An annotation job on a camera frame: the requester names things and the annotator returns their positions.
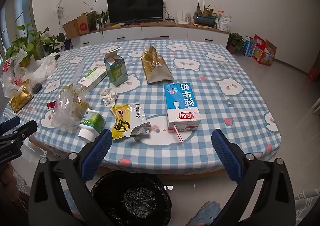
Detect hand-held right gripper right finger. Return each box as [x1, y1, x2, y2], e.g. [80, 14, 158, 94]
[211, 129, 297, 226]

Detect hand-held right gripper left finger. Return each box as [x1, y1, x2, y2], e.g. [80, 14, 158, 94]
[28, 129, 113, 226]

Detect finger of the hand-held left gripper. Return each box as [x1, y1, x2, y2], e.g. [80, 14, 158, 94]
[0, 116, 21, 133]
[0, 120, 38, 143]

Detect white medicine bottle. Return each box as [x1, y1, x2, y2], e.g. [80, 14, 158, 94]
[78, 109, 106, 141]

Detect yellow snack wrapper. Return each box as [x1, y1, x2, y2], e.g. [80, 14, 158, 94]
[110, 102, 151, 142]

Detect white tissue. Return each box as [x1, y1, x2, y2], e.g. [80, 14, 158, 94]
[99, 87, 118, 106]

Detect black trash bin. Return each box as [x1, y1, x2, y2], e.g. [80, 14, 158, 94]
[91, 170, 172, 226]

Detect blue white milk carton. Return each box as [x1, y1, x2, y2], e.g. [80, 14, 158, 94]
[164, 82, 202, 145]

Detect green white medicine box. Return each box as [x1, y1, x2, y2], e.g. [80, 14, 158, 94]
[77, 67, 108, 91]

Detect gold foil bag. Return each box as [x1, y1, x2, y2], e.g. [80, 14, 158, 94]
[141, 45, 174, 85]
[9, 79, 34, 114]

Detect person's left hand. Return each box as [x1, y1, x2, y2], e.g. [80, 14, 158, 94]
[0, 163, 16, 203]

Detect blue checked tablecloth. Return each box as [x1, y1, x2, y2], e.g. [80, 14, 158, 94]
[2, 39, 281, 174]

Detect clear plastic bag red print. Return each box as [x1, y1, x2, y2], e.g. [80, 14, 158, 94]
[0, 49, 33, 98]

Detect person's right blue slipper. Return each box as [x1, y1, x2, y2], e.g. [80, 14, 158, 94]
[191, 201, 222, 226]

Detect pothos plant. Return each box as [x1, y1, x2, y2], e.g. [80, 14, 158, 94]
[6, 23, 66, 67]

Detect grey patterned rug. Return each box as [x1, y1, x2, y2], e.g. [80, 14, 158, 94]
[294, 189, 320, 226]

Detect red printed open box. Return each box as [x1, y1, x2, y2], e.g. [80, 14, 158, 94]
[252, 34, 278, 67]

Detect plain brown cardboard box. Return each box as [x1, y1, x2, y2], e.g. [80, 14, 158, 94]
[62, 19, 81, 39]

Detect blue printed box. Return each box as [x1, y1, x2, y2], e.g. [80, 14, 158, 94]
[242, 36, 258, 57]

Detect small potted floor plant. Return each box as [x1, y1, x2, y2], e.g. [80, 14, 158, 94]
[226, 32, 245, 54]

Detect cardboard box red print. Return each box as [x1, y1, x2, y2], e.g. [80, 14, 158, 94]
[76, 13, 90, 36]

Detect red floor object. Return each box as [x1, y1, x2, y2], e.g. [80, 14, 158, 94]
[308, 67, 320, 81]

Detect white printed plastic bag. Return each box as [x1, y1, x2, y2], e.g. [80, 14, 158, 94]
[217, 15, 232, 32]

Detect potted green plant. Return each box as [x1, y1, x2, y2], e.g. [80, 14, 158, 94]
[84, 0, 110, 36]

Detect white TV cabinet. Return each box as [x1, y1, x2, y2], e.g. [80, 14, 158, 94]
[67, 20, 231, 47]

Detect spray bottle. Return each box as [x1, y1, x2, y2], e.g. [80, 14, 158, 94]
[214, 11, 225, 29]

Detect bonsai in blue-green pot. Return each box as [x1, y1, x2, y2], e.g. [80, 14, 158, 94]
[193, 0, 218, 27]

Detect white router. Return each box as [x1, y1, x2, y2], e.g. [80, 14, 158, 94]
[175, 11, 192, 26]

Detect black television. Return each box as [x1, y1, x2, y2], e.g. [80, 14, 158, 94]
[107, 0, 164, 24]

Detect wire decoration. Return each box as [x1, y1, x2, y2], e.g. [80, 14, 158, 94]
[53, 0, 69, 27]

